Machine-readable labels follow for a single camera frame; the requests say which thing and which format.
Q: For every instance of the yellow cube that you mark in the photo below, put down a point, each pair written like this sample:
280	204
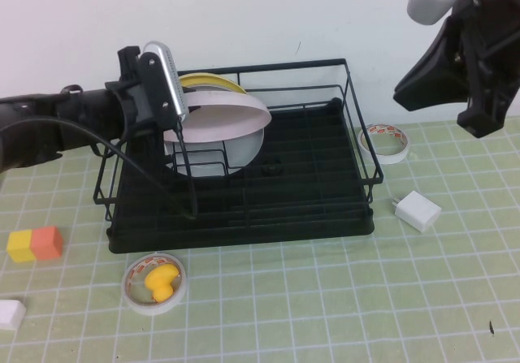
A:
21	247

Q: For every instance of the white tape roll orange print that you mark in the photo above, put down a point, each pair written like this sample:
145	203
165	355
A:
153	309
388	160

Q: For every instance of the yellow rubber duck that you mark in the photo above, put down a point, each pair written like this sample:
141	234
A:
159	283

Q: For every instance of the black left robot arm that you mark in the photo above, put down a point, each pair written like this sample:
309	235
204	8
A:
40	127

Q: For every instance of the yellow plate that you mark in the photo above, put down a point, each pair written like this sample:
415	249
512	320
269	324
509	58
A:
211	79

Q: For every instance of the pink plate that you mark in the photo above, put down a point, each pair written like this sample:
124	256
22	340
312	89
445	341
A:
219	119

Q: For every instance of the black plastic drip tray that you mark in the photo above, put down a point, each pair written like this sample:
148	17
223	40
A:
284	217

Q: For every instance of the orange cube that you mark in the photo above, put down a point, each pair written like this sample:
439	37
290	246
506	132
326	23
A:
46	243

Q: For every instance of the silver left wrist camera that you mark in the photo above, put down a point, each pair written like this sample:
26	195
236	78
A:
166	74

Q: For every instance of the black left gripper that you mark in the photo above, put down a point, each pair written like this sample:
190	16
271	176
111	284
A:
132	103

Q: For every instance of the green checked tablecloth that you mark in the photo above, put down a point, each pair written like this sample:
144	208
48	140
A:
365	298

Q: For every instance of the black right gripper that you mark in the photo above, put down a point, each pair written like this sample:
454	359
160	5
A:
495	34

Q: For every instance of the white power adapter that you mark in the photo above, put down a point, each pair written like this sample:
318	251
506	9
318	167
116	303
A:
418	210

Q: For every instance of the white rectangular block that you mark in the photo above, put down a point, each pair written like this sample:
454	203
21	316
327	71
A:
10	314

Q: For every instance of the grey plate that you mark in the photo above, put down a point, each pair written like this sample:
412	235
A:
243	152

